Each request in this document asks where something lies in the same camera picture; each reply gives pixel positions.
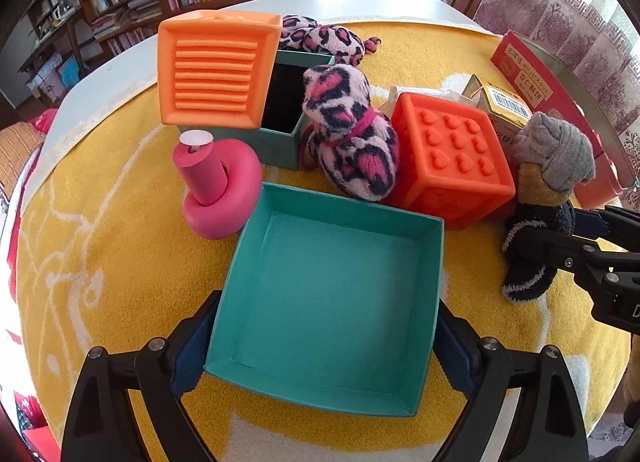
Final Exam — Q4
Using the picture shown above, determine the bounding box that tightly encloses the leopard print plush toy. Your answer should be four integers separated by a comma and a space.
301, 63, 400, 202

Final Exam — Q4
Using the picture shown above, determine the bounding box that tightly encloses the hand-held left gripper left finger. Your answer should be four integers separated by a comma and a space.
60, 289, 221, 462

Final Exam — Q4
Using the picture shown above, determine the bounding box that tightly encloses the leopard print drawstring pouch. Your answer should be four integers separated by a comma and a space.
280, 15, 382, 66

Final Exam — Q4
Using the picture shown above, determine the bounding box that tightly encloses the grey and black sock bundle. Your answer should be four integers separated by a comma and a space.
501, 111, 597, 303

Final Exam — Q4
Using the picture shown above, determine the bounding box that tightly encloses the yellow and white blanket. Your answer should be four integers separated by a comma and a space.
15, 19, 633, 462

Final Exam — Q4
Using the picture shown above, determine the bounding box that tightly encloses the teal box with black lining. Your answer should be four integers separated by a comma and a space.
247, 49, 336, 172

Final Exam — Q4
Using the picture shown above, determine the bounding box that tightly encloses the orange ribbed soft cube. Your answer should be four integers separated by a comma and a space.
157, 11, 283, 130

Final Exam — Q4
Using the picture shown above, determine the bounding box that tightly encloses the orange quilted pillow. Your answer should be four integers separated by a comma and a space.
0, 122, 47, 199

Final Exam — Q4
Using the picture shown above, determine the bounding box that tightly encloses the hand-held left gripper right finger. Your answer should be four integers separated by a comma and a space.
432, 299, 591, 462

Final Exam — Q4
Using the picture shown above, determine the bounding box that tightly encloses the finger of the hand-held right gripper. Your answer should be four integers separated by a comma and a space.
517, 227, 640, 277
574, 206, 640, 243

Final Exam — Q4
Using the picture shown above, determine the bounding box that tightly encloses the blue paper bag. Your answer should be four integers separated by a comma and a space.
57, 58, 82, 89

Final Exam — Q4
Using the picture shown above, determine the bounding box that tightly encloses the red rectangular box container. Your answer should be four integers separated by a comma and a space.
490, 29, 626, 210

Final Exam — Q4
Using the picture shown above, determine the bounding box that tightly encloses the red-orange heart-studded soft cube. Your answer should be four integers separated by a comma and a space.
387, 92, 517, 231

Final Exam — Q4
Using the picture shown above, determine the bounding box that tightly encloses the yellow carton box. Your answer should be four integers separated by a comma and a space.
460, 74, 533, 153

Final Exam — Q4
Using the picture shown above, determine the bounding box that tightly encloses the white roll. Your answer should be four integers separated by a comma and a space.
378, 85, 466, 113

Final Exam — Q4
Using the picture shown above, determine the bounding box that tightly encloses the red fleece cloth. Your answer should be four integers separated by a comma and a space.
0, 109, 58, 343

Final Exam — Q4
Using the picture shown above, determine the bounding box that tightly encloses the mauve patterned fabric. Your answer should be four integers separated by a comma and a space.
472, 0, 640, 183

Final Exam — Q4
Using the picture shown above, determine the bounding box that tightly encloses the teal cardboard box lid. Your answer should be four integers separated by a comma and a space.
202, 182, 445, 418

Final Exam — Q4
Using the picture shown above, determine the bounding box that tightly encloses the white paper bag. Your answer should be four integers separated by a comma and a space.
26, 66, 63, 97

